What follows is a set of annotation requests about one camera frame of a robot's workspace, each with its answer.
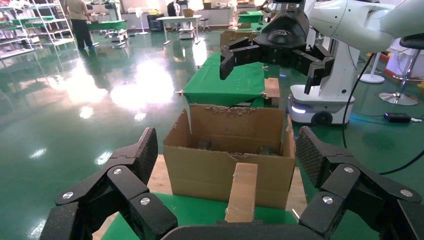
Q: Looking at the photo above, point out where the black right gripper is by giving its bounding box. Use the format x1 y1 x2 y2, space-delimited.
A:
219 9 336 95

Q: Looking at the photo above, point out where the chrome base bar stool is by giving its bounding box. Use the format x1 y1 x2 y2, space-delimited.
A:
379 33 424 106

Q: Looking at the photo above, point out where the white wire shelf rack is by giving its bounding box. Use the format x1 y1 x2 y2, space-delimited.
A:
31 0 76 46

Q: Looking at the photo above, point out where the small white mobile robot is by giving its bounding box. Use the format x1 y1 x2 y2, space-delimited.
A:
178 27 196 41

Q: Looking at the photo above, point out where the person in tan shirt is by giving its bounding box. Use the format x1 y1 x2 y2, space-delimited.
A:
62 0 96 51

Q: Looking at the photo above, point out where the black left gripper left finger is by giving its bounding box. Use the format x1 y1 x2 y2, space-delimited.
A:
39 127 179 240

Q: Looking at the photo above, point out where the white standing fan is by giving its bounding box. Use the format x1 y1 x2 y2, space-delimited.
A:
135 8 150 36

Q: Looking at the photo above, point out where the small taped cardboard box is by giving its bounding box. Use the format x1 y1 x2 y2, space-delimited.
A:
224 162 259 223

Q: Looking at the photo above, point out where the white wheeled robot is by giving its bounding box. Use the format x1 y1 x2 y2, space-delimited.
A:
287 36 361 127

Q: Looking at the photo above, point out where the white shelf rack with goods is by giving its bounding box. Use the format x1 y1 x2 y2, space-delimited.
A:
0 0 36 61

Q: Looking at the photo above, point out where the white table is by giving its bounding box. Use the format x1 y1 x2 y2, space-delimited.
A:
155 14 203 46

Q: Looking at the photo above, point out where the black storage bin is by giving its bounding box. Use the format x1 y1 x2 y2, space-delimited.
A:
146 13 166 32

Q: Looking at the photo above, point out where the black power adapter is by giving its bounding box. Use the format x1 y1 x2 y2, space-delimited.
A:
384 112 413 124

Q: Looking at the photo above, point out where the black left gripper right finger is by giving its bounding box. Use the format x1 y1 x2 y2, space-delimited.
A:
295 126 424 240

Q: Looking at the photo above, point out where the large open cardboard carton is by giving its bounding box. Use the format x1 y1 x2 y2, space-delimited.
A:
162 103 297 210

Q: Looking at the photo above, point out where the small green covered table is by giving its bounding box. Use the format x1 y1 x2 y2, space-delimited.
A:
236 10 266 25

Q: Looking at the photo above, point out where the white round-base stand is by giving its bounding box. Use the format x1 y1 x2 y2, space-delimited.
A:
359 52 386 84

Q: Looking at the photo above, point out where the large green tablecloth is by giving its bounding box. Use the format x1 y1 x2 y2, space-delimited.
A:
100 193 299 240

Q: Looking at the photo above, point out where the green cloth on side table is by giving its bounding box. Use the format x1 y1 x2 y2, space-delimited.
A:
183 52 266 109

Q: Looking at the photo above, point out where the black hanging cable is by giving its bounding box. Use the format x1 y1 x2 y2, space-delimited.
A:
342 52 424 176

